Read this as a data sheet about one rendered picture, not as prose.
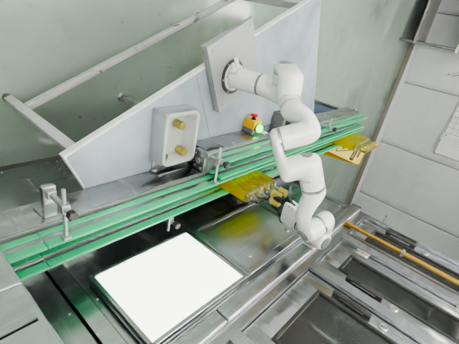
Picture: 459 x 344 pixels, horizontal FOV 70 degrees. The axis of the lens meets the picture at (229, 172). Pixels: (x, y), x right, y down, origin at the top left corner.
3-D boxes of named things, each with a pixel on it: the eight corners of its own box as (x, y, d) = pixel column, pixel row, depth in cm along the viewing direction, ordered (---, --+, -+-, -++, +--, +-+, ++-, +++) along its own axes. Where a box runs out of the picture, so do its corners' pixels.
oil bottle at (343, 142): (328, 141, 246) (364, 155, 231) (330, 134, 243) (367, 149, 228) (331, 140, 250) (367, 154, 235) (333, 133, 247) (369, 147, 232)
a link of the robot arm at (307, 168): (316, 167, 125) (277, 177, 127) (307, 115, 116) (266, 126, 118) (328, 189, 111) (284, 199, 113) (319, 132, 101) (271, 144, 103)
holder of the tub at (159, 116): (148, 170, 139) (160, 178, 135) (153, 107, 127) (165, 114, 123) (179, 162, 152) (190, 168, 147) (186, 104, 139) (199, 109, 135)
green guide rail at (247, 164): (208, 172, 149) (221, 179, 144) (208, 170, 148) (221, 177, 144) (355, 123, 275) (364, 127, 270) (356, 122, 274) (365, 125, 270)
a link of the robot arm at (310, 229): (313, 177, 120) (321, 222, 130) (285, 193, 116) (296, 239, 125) (330, 183, 113) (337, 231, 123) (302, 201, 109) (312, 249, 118)
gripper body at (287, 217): (306, 232, 138) (288, 217, 146) (313, 212, 134) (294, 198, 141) (293, 236, 134) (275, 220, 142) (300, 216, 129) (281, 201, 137)
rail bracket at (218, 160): (201, 177, 146) (221, 189, 139) (206, 142, 139) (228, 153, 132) (205, 175, 148) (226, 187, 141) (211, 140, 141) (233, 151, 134)
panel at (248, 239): (87, 282, 108) (150, 356, 90) (87, 275, 107) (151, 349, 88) (253, 201, 173) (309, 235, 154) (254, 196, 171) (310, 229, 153)
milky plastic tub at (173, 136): (149, 160, 136) (162, 168, 132) (153, 108, 127) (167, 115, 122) (181, 151, 149) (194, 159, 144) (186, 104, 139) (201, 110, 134)
